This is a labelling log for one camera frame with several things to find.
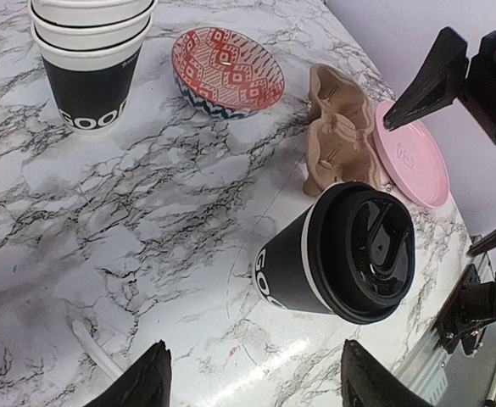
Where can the black plastic cup lid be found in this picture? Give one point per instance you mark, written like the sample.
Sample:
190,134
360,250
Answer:
361,251

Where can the single white straw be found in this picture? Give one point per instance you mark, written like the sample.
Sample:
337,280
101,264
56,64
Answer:
95,352

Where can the pink round plate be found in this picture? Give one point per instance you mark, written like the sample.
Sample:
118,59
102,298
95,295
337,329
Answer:
412,159

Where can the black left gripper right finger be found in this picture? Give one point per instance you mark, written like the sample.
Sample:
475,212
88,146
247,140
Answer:
365,382

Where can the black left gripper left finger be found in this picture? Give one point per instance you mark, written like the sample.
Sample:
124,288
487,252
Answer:
146,383

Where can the red patterned ceramic bowl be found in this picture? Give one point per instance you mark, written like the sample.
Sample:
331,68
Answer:
225,74

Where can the stack of paper cups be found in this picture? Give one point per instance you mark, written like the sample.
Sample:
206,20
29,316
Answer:
90,50

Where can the brown cardboard cup carrier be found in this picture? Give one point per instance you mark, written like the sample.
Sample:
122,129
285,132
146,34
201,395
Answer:
341,119

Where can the black paper coffee cup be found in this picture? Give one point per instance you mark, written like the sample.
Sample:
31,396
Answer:
289,271

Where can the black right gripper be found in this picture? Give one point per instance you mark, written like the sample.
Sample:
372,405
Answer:
440,79

